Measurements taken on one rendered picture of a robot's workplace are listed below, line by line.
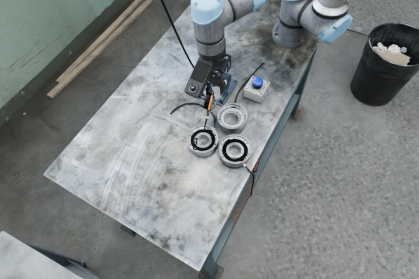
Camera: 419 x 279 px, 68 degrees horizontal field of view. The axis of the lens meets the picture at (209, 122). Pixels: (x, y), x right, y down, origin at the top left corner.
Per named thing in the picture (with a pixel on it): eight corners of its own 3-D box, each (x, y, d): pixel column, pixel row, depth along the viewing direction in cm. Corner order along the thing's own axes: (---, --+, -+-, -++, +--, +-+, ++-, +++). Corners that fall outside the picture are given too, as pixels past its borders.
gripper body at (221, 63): (232, 69, 93) (232, 39, 83) (219, 89, 89) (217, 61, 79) (209, 61, 95) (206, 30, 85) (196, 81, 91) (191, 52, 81)
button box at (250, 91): (261, 103, 111) (262, 95, 107) (243, 96, 113) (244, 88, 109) (270, 88, 115) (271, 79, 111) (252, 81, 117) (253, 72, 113)
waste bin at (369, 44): (391, 118, 195) (428, 74, 159) (338, 99, 206) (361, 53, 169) (403, 80, 210) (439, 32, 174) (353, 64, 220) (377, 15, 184)
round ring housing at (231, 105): (246, 136, 105) (247, 129, 101) (216, 134, 106) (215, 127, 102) (248, 110, 110) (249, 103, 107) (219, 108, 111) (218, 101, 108)
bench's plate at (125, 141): (199, 272, 86) (199, 271, 84) (45, 176, 104) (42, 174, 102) (336, 10, 137) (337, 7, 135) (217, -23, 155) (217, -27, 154)
